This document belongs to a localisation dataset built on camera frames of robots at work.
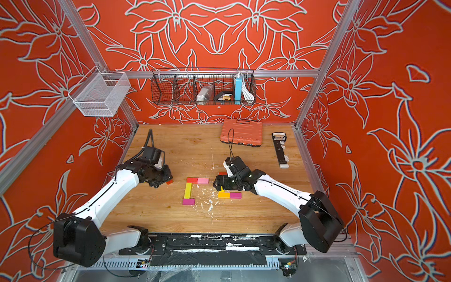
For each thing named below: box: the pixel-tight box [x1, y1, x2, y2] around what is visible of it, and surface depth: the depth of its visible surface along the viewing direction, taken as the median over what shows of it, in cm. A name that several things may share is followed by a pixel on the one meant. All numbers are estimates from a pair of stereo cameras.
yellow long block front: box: [183, 182, 193, 200], surface depth 90 cm
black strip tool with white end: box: [271, 132, 290, 169], surface depth 109 cm
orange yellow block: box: [217, 189, 231, 200], surface depth 89 cm
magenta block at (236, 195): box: [229, 192, 243, 200], surface depth 89 cm
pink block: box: [197, 178, 210, 184], surface depth 94 cm
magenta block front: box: [182, 198, 196, 206], surface depth 88 cm
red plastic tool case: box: [220, 118, 263, 147], surface depth 112 cm
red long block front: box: [186, 177, 198, 184], surface depth 94 cm
